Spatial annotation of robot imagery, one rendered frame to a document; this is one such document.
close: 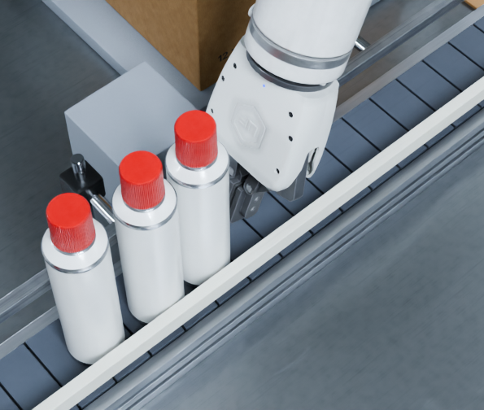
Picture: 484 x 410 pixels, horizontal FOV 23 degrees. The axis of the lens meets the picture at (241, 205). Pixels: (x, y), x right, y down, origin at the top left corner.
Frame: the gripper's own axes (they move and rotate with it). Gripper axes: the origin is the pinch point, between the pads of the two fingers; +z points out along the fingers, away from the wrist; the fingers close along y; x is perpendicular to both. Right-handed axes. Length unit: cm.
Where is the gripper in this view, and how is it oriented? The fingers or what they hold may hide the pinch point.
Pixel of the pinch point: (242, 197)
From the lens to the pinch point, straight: 104.6
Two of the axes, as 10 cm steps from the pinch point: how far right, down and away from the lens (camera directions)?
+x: 7.1, -3.1, 6.3
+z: -2.6, 7.2, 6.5
